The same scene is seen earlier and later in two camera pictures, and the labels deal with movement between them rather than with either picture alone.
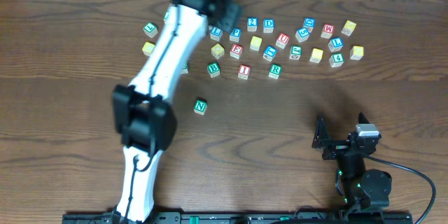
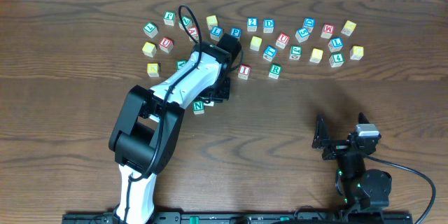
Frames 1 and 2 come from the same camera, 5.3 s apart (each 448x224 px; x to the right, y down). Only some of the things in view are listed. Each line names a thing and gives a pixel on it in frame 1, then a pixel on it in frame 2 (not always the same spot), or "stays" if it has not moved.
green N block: [200, 106] stays
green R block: [275, 71] stays
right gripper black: [337, 147] stays
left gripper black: [230, 17] -> [222, 91]
